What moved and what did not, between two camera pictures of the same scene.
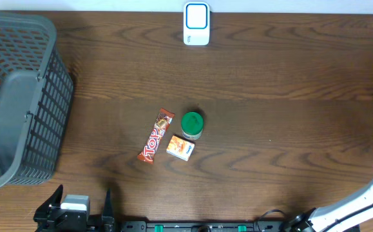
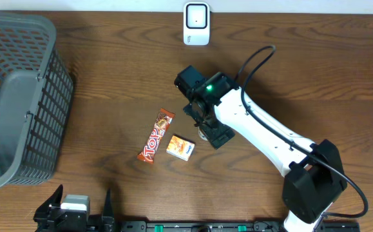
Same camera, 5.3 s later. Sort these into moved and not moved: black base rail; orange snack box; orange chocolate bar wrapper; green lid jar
Moved: green lid jar
Not moved: orange snack box; orange chocolate bar wrapper; black base rail
